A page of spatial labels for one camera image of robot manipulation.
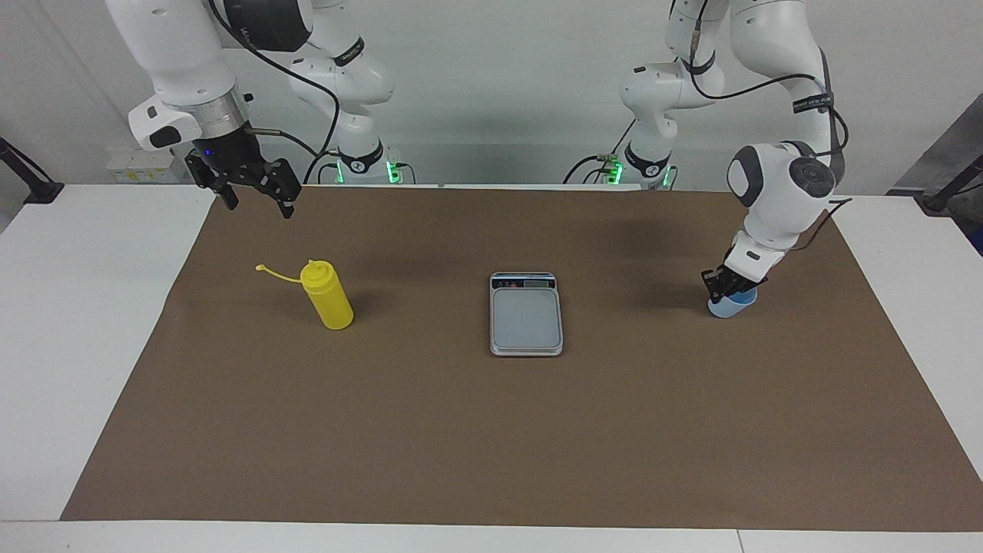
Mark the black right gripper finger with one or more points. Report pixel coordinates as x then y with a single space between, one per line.
286 188
215 180

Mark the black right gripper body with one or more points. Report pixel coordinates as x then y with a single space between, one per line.
226 153

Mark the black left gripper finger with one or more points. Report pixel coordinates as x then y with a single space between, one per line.
714 284

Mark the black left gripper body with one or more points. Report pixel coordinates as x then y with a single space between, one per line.
741 278

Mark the light blue plastic cup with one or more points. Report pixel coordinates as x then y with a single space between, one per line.
731 309

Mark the yellow squeeze bottle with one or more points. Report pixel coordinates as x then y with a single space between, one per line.
330 303

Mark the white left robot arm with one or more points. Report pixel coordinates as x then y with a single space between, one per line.
776 192

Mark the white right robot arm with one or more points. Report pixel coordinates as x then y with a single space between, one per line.
177 46

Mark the silver digital kitchen scale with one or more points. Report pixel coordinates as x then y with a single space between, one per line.
526 319

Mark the black stand leg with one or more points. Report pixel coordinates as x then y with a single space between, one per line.
34 184
952 188

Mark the brown table mat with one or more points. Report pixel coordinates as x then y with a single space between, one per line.
491 445

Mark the white wall socket box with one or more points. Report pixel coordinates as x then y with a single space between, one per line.
142 169

